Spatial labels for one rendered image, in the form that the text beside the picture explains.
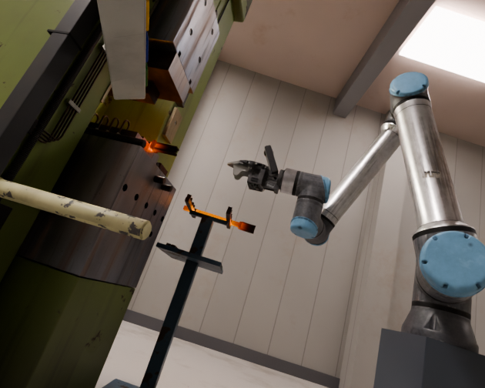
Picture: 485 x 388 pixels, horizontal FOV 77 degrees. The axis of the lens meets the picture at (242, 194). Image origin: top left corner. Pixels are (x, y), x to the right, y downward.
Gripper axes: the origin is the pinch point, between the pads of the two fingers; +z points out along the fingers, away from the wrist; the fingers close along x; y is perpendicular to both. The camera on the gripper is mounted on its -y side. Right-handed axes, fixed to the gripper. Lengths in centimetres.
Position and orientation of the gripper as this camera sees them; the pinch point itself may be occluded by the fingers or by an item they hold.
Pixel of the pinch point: (231, 162)
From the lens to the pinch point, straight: 115.1
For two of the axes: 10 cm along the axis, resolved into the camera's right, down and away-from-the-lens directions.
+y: -2.9, 9.0, -3.3
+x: 1.1, 3.7, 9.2
